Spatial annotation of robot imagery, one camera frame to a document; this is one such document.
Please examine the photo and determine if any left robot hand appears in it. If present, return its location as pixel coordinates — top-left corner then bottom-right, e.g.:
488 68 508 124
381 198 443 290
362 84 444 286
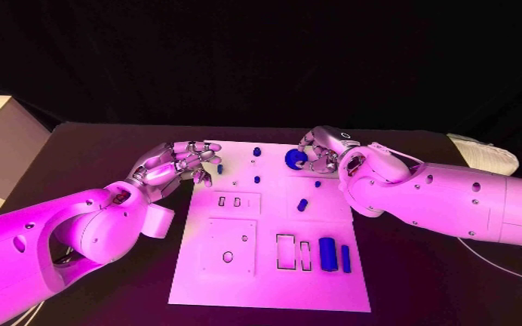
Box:
126 140 224 203

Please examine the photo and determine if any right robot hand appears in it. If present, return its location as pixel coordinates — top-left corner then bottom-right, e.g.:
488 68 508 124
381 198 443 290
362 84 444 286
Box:
297 125 362 174

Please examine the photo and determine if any blue gear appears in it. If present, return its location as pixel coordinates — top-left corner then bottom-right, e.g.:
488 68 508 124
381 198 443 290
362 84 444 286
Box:
284 149 310 171

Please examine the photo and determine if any white task board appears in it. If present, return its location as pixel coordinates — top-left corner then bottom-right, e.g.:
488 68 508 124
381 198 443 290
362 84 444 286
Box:
168 140 372 313

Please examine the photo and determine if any beige box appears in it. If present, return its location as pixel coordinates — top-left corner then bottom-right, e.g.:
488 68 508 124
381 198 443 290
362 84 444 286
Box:
0 95 52 208

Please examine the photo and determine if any thick blue cylinder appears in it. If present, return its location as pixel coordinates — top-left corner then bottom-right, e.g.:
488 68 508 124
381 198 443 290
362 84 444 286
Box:
318 237 339 272

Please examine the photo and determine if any white ribbed cloth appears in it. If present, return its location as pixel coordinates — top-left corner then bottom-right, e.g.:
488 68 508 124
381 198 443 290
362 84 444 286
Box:
446 132 519 177

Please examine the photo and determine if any thin blue cylinder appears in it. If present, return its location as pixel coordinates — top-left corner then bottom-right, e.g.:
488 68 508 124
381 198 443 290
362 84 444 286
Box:
341 244 352 274

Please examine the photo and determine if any white cable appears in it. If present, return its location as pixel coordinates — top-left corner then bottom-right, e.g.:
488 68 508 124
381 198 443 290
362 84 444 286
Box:
9 302 44 326
455 236 522 278

